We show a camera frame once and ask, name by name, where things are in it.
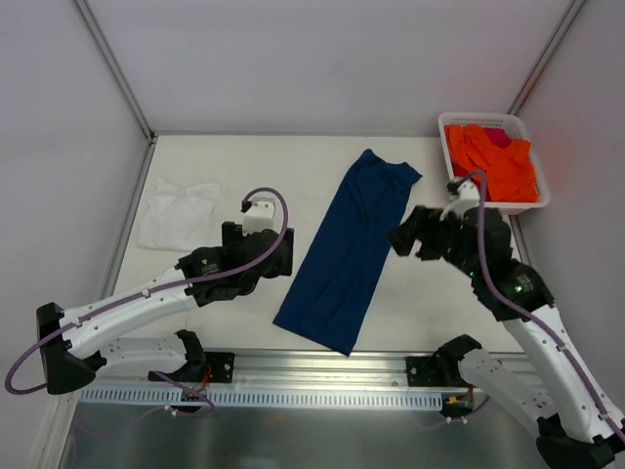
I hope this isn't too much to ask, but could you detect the blue printed t-shirt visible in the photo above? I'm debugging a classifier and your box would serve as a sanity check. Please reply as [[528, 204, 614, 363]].
[[273, 149, 421, 356]]

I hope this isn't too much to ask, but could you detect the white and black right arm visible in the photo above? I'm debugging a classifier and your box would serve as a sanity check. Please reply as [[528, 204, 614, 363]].
[[387, 206, 624, 468]]

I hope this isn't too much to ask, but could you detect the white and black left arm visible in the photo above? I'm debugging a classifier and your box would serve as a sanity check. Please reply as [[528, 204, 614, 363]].
[[36, 222, 295, 395]]

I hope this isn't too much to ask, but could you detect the white folded t-shirt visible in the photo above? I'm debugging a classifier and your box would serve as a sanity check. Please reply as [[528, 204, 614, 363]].
[[138, 178, 222, 252]]

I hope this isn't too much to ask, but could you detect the orange t-shirt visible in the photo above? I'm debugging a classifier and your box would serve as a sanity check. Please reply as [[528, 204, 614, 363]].
[[443, 124, 539, 203]]

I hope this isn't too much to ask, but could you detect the pink t-shirt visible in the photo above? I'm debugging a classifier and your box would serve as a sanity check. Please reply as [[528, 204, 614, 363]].
[[483, 127, 512, 149]]

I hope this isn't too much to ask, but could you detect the white plastic laundry basket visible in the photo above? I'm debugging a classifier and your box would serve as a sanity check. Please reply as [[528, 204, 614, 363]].
[[438, 111, 550, 215]]

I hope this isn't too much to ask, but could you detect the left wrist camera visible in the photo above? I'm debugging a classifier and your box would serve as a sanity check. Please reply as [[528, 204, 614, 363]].
[[241, 197, 275, 235]]

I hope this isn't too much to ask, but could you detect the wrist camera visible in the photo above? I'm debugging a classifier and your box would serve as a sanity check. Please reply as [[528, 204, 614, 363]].
[[439, 178, 480, 221], [241, 197, 275, 235]]

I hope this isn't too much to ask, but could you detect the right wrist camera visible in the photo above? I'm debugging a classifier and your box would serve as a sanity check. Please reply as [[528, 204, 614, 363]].
[[439, 178, 480, 221]]

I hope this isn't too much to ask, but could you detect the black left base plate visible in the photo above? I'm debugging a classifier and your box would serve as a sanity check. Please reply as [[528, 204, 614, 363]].
[[162, 352, 235, 385]]

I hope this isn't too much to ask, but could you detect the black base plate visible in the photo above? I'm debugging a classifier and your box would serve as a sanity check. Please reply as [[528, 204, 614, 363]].
[[162, 352, 235, 385], [404, 355, 462, 387]]

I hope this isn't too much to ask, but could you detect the aluminium mounting rail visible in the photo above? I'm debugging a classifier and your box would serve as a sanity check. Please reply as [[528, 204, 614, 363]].
[[205, 348, 468, 392]]

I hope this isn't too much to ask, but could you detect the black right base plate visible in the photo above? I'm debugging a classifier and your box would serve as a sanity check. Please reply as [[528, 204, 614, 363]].
[[404, 355, 462, 387]]

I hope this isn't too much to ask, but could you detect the slotted white cable duct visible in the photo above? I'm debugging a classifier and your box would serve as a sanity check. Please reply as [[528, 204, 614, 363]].
[[80, 385, 443, 411]]

